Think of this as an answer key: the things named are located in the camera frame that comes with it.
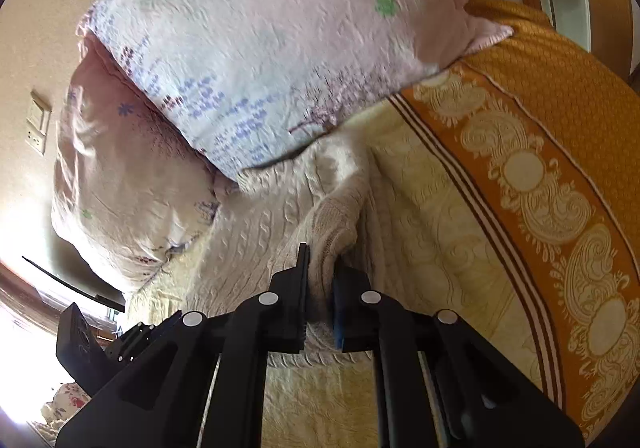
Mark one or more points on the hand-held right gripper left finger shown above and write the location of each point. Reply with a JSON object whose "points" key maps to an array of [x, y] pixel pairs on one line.
{"points": [[292, 308]]}

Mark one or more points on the beige wall switch panel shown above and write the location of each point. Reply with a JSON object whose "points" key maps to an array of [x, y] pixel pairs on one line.
{"points": [[39, 120]]}

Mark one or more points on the black flat screen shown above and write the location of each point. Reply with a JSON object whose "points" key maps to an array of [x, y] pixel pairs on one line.
{"points": [[75, 283]]}

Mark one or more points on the pink tree print pillow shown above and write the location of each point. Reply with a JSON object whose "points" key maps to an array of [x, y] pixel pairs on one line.
{"points": [[280, 28]]}

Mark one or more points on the orange yellow patterned bedspread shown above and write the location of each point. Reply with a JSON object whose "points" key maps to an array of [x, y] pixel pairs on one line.
{"points": [[450, 228]]}

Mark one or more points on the red floral cloth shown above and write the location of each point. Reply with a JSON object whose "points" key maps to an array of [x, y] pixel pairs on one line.
{"points": [[62, 408]]}

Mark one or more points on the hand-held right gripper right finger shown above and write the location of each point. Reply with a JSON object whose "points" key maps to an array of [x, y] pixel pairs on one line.
{"points": [[340, 318]]}

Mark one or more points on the pink floral pillow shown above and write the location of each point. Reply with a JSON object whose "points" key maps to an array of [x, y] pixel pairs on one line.
{"points": [[130, 168]]}

